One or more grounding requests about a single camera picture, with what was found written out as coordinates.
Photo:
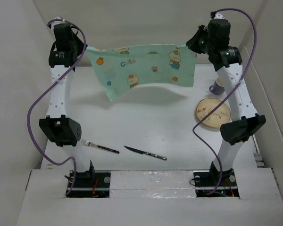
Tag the green cartoon print placemat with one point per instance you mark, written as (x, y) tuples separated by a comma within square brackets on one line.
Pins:
[(120, 69)]

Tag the purple ceramic mug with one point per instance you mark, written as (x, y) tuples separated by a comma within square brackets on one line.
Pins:
[(217, 88)]

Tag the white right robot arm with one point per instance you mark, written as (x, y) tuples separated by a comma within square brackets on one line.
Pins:
[(245, 120)]

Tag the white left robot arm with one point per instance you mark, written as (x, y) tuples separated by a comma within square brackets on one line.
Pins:
[(58, 126)]

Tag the silver foil tape strip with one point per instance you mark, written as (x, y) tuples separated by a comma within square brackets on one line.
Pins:
[(159, 184)]

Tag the knife with black handle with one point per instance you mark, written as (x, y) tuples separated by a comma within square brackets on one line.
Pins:
[(146, 153)]

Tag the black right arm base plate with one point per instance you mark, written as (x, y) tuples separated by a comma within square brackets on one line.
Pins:
[(205, 184)]

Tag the beige bird pattern plate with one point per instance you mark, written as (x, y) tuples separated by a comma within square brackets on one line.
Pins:
[(219, 117)]

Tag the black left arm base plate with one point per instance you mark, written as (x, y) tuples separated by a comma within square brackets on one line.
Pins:
[(87, 187)]

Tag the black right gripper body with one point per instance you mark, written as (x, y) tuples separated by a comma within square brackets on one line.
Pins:
[(201, 43)]

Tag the fork with black handle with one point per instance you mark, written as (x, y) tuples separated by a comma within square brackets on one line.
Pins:
[(90, 144)]

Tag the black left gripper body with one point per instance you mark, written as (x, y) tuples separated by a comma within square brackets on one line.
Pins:
[(77, 45)]

